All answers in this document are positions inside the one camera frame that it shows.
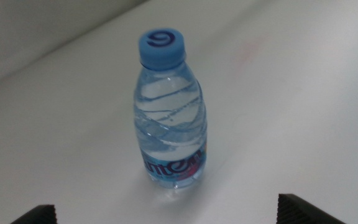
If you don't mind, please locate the white backdrop curtain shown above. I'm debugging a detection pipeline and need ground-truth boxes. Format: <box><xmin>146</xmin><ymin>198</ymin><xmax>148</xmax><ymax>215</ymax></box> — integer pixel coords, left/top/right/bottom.
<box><xmin>0</xmin><ymin>0</ymin><xmax>150</xmax><ymax>91</ymax></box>

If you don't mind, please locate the clear blue-capped water bottle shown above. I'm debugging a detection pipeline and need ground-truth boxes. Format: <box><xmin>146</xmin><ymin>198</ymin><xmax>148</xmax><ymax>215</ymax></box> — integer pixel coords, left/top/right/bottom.
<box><xmin>132</xmin><ymin>27</ymin><xmax>208</xmax><ymax>190</ymax></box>

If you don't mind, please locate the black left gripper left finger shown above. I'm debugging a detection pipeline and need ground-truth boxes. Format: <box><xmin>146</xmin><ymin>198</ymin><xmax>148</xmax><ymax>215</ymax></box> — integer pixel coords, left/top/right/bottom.
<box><xmin>10</xmin><ymin>203</ymin><xmax>58</xmax><ymax>224</ymax></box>

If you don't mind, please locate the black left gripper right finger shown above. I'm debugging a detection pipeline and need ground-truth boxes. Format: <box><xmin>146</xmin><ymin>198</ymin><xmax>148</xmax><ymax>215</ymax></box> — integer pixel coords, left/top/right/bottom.
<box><xmin>276</xmin><ymin>193</ymin><xmax>348</xmax><ymax>224</ymax></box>

